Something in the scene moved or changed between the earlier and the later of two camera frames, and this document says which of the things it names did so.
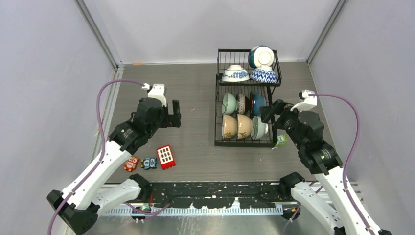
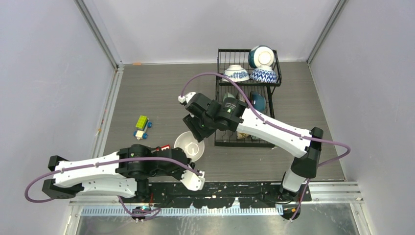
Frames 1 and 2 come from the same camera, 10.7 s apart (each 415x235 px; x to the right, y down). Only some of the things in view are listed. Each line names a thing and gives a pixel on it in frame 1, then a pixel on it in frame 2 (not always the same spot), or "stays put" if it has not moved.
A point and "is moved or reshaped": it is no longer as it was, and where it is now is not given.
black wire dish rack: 245,78 stays put
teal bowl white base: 261,56 stays put
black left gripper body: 167,120 → 176,174
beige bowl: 229,127 is moved or reshaped
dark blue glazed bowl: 256,101 stays put
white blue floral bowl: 235,73 stays put
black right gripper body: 286,121 → 200,128
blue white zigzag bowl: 265,74 stays put
